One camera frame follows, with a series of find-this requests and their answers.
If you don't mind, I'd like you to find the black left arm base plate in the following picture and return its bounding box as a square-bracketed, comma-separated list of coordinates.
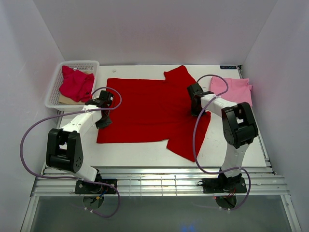
[74, 179, 117, 195]

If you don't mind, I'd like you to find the folded pink t shirt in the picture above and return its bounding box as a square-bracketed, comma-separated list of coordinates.
[210, 76, 253, 107]

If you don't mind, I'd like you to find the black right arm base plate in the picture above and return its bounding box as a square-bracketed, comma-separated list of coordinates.
[198, 177, 247, 193]

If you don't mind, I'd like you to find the beige cloth in basket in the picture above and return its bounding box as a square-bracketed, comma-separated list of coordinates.
[58, 94, 84, 105]

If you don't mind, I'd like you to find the white plastic basket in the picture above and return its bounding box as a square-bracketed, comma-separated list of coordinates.
[45, 60, 99, 112]

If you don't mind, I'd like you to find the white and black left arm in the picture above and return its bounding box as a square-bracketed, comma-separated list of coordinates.
[46, 90, 113, 193]

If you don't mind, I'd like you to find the red t shirt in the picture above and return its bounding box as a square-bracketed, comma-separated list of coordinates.
[97, 65, 211, 161]

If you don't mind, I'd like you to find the blue label on table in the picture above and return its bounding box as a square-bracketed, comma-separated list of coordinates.
[220, 65, 237, 70]

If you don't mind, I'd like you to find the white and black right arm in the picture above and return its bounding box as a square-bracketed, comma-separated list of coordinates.
[187, 83, 258, 194]

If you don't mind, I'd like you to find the crimson shirt in basket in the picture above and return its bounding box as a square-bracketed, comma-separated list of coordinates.
[59, 66, 95, 102]

